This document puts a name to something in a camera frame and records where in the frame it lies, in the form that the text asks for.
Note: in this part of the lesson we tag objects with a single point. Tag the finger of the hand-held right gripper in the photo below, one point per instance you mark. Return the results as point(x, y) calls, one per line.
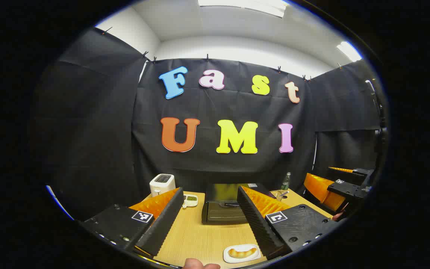
point(357, 172)
point(345, 188)

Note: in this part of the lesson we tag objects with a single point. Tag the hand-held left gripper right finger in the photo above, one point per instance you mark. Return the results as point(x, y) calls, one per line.
point(254, 220)

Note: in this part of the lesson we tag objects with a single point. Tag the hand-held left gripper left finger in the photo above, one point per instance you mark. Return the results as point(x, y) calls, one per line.
point(162, 224)

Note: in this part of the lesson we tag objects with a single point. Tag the black electric oven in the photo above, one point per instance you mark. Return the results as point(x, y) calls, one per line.
point(222, 213)

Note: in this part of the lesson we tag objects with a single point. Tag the long golden bread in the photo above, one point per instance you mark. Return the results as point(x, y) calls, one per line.
point(242, 253)

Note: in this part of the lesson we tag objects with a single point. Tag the white sectioned grain dish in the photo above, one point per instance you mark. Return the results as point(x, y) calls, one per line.
point(190, 201)

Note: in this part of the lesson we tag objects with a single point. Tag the white toaster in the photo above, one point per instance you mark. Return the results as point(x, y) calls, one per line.
point(162, 184)

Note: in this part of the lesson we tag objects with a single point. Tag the white plate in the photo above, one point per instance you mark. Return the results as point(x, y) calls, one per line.
point(237, 260)

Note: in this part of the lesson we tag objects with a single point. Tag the green glass bottle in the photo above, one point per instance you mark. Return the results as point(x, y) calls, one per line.
point(285, 182)

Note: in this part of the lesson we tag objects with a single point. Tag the ceiling light panel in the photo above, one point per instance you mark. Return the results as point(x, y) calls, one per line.
point(348, 51)
point(245, 5)

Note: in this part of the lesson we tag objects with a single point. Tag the black backdrop cloth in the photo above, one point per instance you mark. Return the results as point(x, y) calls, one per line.
point(207, 104)

